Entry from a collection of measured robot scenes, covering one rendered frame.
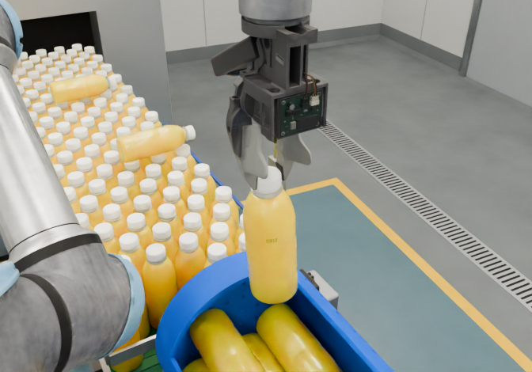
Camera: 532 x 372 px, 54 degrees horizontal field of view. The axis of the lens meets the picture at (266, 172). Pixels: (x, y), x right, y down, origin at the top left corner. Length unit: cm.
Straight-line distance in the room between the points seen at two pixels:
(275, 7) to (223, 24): 488
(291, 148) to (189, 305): 32
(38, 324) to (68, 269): 9
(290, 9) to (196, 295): 47
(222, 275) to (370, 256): 201
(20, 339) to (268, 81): 34
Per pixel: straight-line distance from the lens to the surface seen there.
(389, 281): 268
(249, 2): 53
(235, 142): 61
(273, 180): 64
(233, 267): 83
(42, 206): 66
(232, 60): 61
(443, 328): 253
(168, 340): 85
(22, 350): 55
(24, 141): 70
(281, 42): 52
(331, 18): 593
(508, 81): 494
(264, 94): 54
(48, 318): 57
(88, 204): 127
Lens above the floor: 179
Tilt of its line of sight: 31 degrees down
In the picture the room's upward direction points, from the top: straight up
